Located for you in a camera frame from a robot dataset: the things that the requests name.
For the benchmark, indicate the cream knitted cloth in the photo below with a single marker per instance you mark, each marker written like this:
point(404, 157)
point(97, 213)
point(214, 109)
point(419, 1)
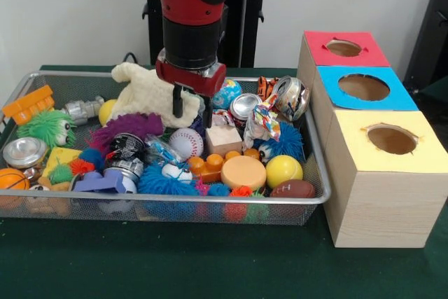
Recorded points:
point(147, 92)

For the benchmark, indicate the dark green side table cloth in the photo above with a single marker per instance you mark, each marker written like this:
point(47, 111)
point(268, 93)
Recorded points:
point(437, 89)

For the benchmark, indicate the large blue spiky ball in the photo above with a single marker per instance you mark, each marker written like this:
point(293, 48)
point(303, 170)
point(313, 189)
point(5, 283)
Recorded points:
point(164, 181)

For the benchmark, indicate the orange toy basketball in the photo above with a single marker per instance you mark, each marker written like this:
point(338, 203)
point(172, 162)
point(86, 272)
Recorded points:
point(12, 180)

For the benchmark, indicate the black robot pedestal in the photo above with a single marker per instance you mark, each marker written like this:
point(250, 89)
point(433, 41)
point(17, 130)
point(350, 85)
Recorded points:
point(245, 33)

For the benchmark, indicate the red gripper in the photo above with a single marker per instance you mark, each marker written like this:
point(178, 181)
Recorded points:
point(189, 80)

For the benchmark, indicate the black panel stand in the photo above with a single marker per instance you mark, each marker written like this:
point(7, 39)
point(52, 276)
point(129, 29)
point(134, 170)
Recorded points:
point(430, 33)

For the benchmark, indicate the yellow ball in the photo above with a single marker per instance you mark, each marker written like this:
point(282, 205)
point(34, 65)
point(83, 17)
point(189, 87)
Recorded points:
point(284, 171)

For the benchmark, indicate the white toy baseball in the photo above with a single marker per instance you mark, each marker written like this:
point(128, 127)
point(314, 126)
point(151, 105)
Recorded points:
point(186, 142)

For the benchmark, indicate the small blue spiky ball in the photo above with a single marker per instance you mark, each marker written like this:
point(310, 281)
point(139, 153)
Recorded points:
point(285, 139)

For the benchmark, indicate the plain wooden cube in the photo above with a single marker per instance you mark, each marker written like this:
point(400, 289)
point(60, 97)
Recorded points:
point(224, 138)

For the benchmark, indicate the blue globe print ball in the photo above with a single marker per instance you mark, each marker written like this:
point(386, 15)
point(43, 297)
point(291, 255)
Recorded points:
point(228, 95)

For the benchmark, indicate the clear plastic packet blue print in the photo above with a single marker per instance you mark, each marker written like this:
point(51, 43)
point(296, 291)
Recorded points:
point(162, 150)

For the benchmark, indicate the brown toy football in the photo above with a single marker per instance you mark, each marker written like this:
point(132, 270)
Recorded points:
point(293, 188)

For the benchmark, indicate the orange plastic toy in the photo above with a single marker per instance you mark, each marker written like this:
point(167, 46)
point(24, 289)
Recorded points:
point(29, 103)

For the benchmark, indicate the green spiky toy with eyes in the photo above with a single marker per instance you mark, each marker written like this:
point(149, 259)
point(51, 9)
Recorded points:
point(45, 127)

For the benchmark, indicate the shallow clear mesh bin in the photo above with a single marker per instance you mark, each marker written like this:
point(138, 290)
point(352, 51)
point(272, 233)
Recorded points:
point(175, 198)

